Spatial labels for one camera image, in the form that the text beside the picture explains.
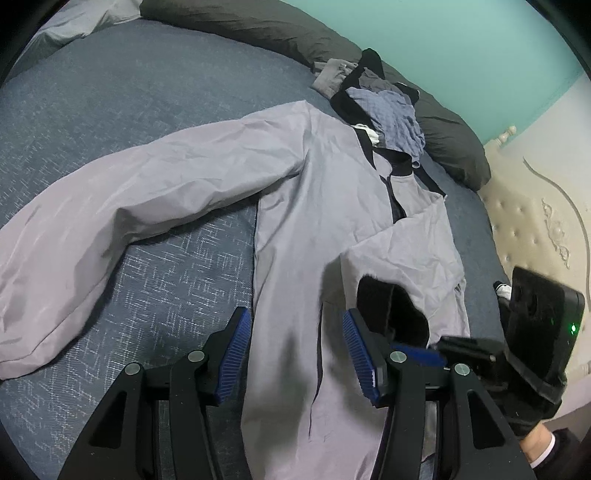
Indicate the light grey garment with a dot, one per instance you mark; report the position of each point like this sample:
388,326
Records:
330,78

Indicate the black garment with white cuff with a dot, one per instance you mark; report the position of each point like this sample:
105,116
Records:
429,180

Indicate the person's right forearm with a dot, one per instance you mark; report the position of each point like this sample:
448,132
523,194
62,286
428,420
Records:
568,457

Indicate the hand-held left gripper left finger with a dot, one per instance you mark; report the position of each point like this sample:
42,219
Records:
235,355

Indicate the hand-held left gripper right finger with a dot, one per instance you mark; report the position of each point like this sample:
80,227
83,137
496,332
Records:
362,355

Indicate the small white garment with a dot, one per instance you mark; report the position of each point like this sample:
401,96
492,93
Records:
369,134

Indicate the cream tufted headboard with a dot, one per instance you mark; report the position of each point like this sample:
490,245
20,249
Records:
531,221

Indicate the grey jacket with black trim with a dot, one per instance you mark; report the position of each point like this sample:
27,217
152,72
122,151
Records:
300,207

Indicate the dark grey garment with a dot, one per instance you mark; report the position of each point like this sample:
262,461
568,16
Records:
376,83

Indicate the dark grey long pillow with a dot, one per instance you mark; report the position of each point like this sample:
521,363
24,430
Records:
277,27

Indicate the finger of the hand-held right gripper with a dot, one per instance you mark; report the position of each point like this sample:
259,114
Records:
427,357
471,348

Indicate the light grey duvet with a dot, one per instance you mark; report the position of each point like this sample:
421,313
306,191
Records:
78,23

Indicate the blue checked shirt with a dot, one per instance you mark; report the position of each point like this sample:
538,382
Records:
392,120

